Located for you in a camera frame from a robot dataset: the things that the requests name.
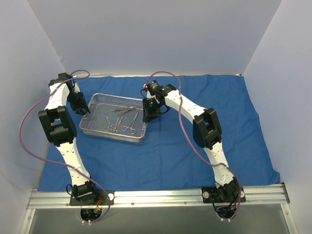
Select steel mesh instrument tray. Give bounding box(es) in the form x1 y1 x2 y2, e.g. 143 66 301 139
79 93 147 143

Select steel surgical forceps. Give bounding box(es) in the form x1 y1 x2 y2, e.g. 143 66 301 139
111 106 137 115

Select aluminium front rail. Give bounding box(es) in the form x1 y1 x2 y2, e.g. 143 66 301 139
27 184 290 209

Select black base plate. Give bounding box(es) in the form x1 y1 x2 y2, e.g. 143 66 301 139
201 186 238 203
69 191 115 206

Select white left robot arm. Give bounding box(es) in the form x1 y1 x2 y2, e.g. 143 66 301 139
38 73 98 204

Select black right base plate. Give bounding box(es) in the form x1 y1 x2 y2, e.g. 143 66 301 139
201 186 238 203

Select steel surgical scissors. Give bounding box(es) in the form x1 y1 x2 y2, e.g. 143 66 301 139
106 116 122 134

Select steel surgical clamp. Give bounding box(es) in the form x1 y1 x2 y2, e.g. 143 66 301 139
122 113 138 135

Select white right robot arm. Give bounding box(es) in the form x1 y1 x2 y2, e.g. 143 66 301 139
143 80 241 201

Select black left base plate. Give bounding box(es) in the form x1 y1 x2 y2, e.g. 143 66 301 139
69 191 115 206

